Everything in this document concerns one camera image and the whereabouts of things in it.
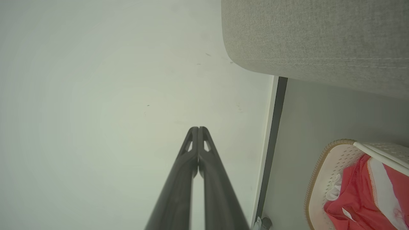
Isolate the red and white garment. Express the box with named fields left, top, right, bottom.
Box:
left=323, top=154, right=409, bottom=230

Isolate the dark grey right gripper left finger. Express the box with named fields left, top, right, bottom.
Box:
left=144, top=126, right=199, bottom=230

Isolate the white and black baseboard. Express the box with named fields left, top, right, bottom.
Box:
left=251, top=75, right=288, bottom=230

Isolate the white perforated laundry basket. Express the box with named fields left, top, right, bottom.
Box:
left=304, top=139, right=409, bottom=230

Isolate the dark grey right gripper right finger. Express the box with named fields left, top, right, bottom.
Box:
left=198, top=126, right=251, bottom=230

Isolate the grey fabric sofa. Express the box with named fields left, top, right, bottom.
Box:
left=221, top=0, right=409, bottom=100

